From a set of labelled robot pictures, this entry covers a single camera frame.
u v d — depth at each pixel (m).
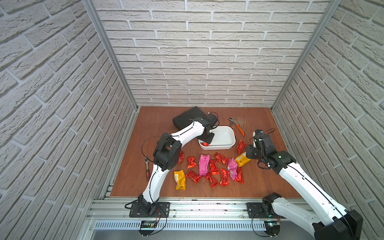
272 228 0.69
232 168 0.85
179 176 0.79
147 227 0.71
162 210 0.73
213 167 0.87
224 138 1.01
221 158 0.90
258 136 0.69
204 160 0.85
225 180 0.83
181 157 0.92
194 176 0.82
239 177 0.83
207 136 0.82
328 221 0.39
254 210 0.74
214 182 0.80
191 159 0.89
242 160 0.88
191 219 0.73
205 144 0.95
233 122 1.10
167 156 0.56
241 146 0.95
